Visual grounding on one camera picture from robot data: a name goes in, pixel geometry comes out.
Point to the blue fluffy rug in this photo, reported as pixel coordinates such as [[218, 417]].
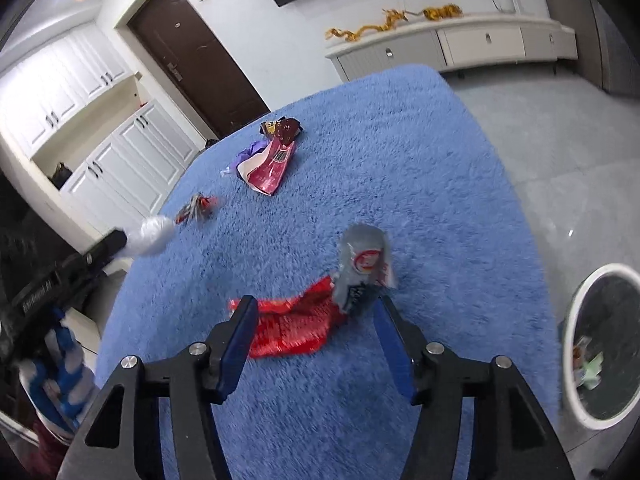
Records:
[[400, 185]]

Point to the dark red striped wrapper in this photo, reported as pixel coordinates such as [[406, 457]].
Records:
[[197, 206]]

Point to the black bag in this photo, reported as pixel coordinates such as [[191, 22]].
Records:
[[61, 176]]

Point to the green wrapper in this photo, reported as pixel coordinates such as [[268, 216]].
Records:
[[591, 370]]

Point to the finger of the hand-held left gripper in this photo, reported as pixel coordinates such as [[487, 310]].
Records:
[[107, 247]]

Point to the white lower cabinets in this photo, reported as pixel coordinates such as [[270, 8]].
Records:
[[135, 150]]

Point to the brown shoe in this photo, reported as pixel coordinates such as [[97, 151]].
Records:
[[211, 143]]

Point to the gold dragon figurine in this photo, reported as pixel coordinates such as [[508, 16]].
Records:
[[442, 11], [395, 19], [352, 34]]

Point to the white plastic bag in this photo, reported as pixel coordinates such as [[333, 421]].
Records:
[[152, 235]]

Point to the large red snack wrapper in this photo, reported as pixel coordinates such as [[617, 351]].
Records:
[[285, 330]]

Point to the white upper cabinets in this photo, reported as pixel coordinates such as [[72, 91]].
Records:
[[60, 85]]

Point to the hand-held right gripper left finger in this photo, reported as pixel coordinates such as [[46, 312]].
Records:
[[240, 345]]

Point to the dark brown entrance door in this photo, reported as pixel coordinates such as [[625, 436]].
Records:
[[200, 60]]

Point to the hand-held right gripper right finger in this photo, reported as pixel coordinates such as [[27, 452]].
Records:
[[395, 355]]

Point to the dark brown snack wrapper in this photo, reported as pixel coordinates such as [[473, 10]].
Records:
[[285, 129]]

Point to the silver snack wrapper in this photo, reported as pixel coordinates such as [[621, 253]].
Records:
[[357, 265]]

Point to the white grey television console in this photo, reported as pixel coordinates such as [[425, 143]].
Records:
[[480, 42]]

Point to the white rimmed trash can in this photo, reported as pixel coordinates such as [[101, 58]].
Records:
[[615, 320]]

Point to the purple wrapper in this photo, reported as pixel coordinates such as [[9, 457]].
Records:
[[252, 151]]

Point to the pink snack wrapper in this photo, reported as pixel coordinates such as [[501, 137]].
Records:
[[272, 167]]

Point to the white cabinets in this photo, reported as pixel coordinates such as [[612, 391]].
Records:
[[60, 85], [135, 150]]

